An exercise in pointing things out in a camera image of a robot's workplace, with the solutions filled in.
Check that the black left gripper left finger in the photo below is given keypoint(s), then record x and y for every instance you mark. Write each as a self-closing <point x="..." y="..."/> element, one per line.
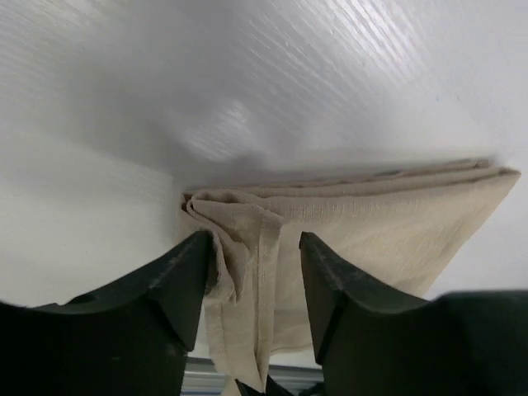
<point x="129" y="337"/>

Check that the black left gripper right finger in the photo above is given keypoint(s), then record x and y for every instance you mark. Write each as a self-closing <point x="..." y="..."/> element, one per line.
<point x="372" y="339"/>

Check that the beige cloth napkin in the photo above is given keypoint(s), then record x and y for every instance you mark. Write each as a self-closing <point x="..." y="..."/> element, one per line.
<point x="402" y="228"/>

